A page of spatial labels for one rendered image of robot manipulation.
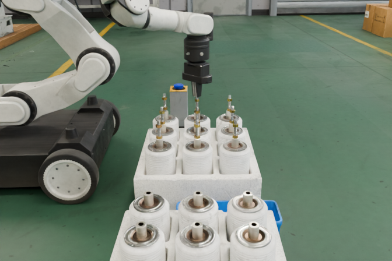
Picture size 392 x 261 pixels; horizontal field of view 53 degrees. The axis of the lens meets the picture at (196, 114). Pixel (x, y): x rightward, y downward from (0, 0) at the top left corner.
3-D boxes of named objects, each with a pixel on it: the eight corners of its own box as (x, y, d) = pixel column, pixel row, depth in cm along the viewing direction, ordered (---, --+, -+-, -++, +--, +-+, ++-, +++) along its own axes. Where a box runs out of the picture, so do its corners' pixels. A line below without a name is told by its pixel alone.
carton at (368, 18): (386, 28, 480) (390, 3, 469) (395, 31, 457) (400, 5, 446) (361, 28, 479) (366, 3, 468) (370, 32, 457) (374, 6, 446)
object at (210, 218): (178, 277, 95) (177, 215, 89) (181, 250, 104) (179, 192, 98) (217, 277, 95) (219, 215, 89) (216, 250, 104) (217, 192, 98)
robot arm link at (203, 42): (194, 50, 129) (193, 16, 124) (175, 45, 137) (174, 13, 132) (220, 46, 135) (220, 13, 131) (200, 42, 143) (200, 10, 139)
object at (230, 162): (252, 193, 130) (255, 144, 123) (239, 207, 122) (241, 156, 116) (227, 184, 135) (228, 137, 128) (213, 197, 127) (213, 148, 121)
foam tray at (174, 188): (136, 228, 124) (133, 179, 118) (150, 168, 161) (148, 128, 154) (259, 227, 124) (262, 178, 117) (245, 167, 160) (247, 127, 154)
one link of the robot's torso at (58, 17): (96, 95, 144) (-11, 3, 131) (105, 81, 160) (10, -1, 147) (123, 66, 140) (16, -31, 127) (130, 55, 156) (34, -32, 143)
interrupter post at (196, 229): (191, 240, 81) (191, 228, 80) (192, 233, 84) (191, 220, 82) (203, 240, 81) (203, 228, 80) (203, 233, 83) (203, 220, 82)
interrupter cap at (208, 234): (178, 249, 79) (178, 246, 79) (180, 225, 86) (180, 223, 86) (215, 249, 79) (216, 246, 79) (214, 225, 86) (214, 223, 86)
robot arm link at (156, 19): (181, 28, 121) (126, 23, 109) (163, 36, 129) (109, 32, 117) (177, -6, 122) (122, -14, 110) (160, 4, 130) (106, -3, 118)
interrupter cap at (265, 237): (236, 249, 79) (237, 246, 78) (234, 225, 86) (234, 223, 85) (274, 249, 79) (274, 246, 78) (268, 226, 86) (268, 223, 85)
